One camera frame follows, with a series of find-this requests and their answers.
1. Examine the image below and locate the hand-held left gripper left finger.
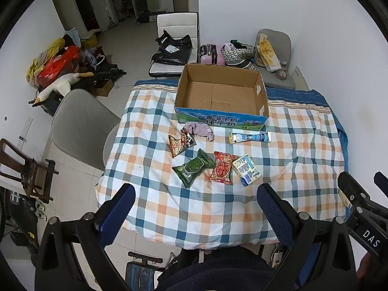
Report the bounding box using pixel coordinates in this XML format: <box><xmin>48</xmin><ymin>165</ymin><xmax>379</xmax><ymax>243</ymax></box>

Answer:
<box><xmin>34</xmin><ymin>183</ymin><xmax>136</xmax><ymax>291</ymax></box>

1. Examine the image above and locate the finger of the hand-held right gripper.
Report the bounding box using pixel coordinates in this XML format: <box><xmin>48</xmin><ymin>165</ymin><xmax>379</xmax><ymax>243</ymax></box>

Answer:
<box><xmin>373</xmin><ymin>171</ymin><xmax>388</xmax><ymax>197</ymax></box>
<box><xmin>337</xmin><ymin>171</ymin><xmax>372</xmax><ymax>216</ymax></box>

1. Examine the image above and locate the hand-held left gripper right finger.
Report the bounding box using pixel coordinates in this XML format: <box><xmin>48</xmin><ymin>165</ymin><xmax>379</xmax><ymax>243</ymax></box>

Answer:
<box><xmin>257</xmin><ymin>184</ymin><xmax>361</xmax><ymax>291</ymax></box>

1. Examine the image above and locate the small milk carton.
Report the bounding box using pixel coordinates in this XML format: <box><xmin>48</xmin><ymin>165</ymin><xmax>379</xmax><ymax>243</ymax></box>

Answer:
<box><xmin>232</xmin><ymin>154</ymin><xmax>262</xmax><ymax>187</ymax></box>

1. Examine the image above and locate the plaid blanket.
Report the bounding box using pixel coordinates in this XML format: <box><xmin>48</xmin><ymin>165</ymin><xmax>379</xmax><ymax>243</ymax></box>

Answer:
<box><xmin>95</xmin><ymin>80</ymin><xmax>349</xmax><ymax>249</ymax></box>

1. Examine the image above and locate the red snack packet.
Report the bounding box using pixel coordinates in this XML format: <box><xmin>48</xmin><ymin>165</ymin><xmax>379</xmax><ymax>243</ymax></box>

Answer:
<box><xmin>210</xmin><ymin>151</ymin><xmax>238</xmax><ymax>185</ymax></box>

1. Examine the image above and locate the person's dark clothing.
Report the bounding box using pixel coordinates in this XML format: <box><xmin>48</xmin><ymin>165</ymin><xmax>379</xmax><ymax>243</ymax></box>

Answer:
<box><xmin>156</xmin><ymin>245</ymin><xmax>300</xmax><ymax>291</ymax></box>

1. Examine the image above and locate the long white blue packet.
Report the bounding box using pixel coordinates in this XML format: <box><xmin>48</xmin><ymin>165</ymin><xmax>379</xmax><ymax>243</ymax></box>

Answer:
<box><xmin>228</xmin><ymin>131</ymin><xmax>271</xmax><ymax>144</ymax></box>

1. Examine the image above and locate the green snack packet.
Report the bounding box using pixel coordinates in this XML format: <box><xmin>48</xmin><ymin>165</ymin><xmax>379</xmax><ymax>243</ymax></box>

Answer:
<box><xmin>171</xmin><ymin>148</ymin><xmax>216</xmax><ymax>188</ymax></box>

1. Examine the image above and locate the brown snack packet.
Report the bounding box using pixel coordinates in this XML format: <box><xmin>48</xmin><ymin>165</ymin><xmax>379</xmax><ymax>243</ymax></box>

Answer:
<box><xmin>168</xmin><ymin>128</ymin><xmax>196</xmax><ymax>158</ymax></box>

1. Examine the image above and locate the grey shell chair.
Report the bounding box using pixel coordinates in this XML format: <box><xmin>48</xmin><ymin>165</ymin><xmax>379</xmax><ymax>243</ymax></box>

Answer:
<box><xmin>50</xmin><ymin>89</ymin><xmax>122</xmax><ymax>172</ymax></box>

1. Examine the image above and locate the dark wooden chair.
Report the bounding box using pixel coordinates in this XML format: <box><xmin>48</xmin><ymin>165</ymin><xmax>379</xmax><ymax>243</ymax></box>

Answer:
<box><xmin>0</xmin><ymin>138</ymin><xmax>59</xmax><ymax>203</ymax></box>

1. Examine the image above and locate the purple cloth scrunchie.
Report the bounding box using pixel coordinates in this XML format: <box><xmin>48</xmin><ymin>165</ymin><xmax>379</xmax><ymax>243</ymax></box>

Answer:
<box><xmin>184</xmin><ymin>122</ymin><xmax>214</xmax><ymax>141</ymax></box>

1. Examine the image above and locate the small brown cardboard box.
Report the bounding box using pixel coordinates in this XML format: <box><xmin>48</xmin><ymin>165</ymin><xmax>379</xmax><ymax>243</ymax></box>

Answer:
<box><xmin>94</xmin><ymin>80</ymin><xmax>114</xmax><ymax>97</ymax></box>

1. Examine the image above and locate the open cardboard box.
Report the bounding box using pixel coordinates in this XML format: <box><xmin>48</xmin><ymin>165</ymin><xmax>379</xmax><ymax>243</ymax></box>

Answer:
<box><xmin>174</xmin><ymin>63</ymin><xmax>270</xmax><ymax>134</ymax></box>

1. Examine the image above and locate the white goose plush toy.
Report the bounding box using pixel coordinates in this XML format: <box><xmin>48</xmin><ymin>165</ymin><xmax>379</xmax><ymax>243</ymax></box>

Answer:
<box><xmin>33</xmin><ymin>72</ymin><xmax>94</xmax><ymax>106</ymax></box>

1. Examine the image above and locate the brown yellow paper bag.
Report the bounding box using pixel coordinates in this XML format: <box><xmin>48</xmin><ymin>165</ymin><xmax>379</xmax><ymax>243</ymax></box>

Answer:
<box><xmin>256</xmin><ymin>35</ymin><xmax>281</xmax><ymax>73</ymax></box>

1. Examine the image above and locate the grey cushioned chair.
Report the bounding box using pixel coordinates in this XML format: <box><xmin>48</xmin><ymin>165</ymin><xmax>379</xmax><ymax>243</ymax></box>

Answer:
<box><xmin>253</xmin><ymin>29</ymin><xmax>296</xmax><ymax>90</ymax></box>

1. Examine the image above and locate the clear plastic bag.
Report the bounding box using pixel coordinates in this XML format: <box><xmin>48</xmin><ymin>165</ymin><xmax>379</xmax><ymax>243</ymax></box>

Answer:
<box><xmin>82</xmin><ymin>47</ymin><xmax>106</xmax><ymax>67</ymax></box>

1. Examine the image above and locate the red plastic bag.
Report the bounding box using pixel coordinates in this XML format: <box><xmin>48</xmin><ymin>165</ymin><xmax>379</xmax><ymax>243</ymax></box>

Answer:
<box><xmin>38</xmin><ymin>46</ymin><xmax>81</xmax><ymax>88</ymax></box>

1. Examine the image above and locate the black white patterned bag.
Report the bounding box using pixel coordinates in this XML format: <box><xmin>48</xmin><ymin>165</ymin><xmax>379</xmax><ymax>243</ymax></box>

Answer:
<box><xmin>220</xmin><ymin>41</ymin><xmax>256</xmax><ymax>67</ymax></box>

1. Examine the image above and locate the yellow cloth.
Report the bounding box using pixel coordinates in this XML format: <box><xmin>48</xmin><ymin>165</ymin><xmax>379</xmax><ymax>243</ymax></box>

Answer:
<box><xmin>27</xmin><ymin>38</ymin><xmax>65</xmax><ymax>81</ymax></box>

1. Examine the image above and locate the pink suitcase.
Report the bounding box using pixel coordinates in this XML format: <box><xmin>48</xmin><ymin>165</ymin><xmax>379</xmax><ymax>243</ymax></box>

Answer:
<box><xmin>198</xmin><ymin>44</ymin><xmax>226</xmax><ymax>65</ymax></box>

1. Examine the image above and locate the cardboard box with yellow bag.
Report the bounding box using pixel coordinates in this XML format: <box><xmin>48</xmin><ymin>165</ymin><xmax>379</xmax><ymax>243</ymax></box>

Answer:
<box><xmin>80</xmin><ymin>29</ymin><xmax>104</xmax><ymax>49</ymax></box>

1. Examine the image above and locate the white padded chair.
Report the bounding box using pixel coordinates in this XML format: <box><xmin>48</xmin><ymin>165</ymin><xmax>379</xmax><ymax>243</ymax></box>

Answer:
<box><xmin>148</xmin><ymin>11</ymin><xmax>199</xmax><ymax>78</ymax></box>

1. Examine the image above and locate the black blue frame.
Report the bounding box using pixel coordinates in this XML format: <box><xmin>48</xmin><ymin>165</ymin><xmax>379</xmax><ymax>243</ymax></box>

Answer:
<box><xmin>124</xmin><ymin>251</ymin><xmax>167</xmax><ymax>291</ymax></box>

